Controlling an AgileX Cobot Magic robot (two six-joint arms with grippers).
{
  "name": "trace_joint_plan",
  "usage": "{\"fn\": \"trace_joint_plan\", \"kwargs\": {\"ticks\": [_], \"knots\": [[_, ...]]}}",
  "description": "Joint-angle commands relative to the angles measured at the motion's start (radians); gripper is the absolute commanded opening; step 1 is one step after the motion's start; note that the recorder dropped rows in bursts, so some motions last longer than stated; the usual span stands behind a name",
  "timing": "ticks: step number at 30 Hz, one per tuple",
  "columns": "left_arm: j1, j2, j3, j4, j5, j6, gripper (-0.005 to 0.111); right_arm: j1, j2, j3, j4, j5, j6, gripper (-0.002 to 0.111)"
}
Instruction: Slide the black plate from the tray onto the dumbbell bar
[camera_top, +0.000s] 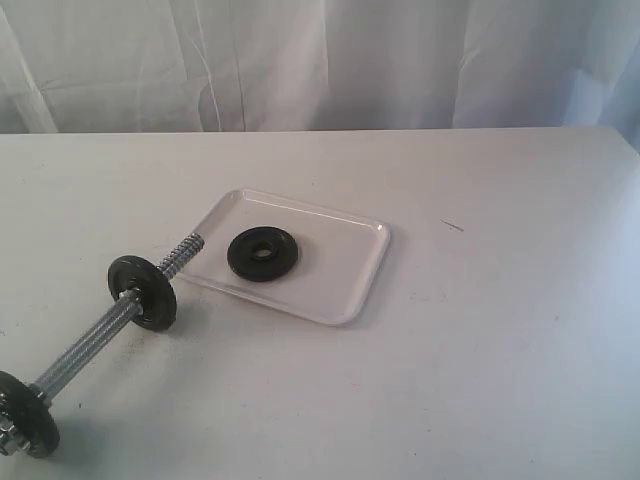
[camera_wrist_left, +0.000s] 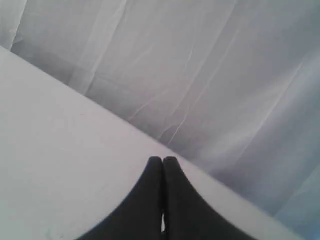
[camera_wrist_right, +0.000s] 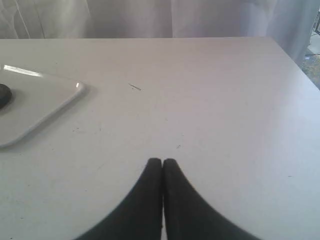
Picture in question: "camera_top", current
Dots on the black weight plate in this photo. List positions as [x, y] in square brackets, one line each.
[22, 407]
[262, 254]
[157, 297]

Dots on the black weight plate on bar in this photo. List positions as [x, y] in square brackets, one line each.
[157, 297]

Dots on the white backdrop curtain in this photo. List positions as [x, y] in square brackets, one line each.
[171, 66]

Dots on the chrome threaded dumbbell bar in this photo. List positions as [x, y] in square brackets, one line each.
[125, 310]

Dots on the white rectangular tray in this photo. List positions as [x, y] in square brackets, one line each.
[339, 255]

